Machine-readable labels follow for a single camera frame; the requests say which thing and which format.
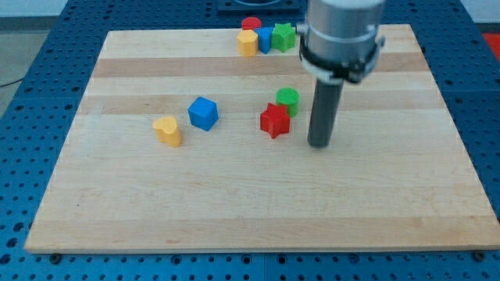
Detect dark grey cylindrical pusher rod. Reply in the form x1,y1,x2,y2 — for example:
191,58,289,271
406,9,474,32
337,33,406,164
307,79,344,148

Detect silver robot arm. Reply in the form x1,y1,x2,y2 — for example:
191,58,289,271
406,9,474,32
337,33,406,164
296,0,385,148

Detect blue cube block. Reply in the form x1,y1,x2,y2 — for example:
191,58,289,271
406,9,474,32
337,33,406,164
187,97,219,131

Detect wooden board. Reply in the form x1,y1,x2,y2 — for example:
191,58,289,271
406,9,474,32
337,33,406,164
25,24,499,254

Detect yellow heart block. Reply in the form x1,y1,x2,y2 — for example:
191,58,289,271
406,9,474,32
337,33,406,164
152,116,182,148

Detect green cylinder block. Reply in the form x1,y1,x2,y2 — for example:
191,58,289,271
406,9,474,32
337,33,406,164
276,87,300,117

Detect red star block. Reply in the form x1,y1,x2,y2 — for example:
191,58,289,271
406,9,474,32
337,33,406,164
259,103,291,139

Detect green star block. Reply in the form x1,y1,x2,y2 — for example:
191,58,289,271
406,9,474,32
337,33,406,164
271,23,296,52

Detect blue block at back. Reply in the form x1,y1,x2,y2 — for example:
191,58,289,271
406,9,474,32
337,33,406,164
254,27,273,54

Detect yellow hexagon block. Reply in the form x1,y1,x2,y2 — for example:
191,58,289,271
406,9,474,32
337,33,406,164
237,30,259,57

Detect red cylinder block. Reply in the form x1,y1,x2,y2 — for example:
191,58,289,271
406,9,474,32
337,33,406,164
241,16,262,30

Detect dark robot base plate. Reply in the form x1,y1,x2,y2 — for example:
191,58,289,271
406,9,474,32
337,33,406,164
216,0,301,12

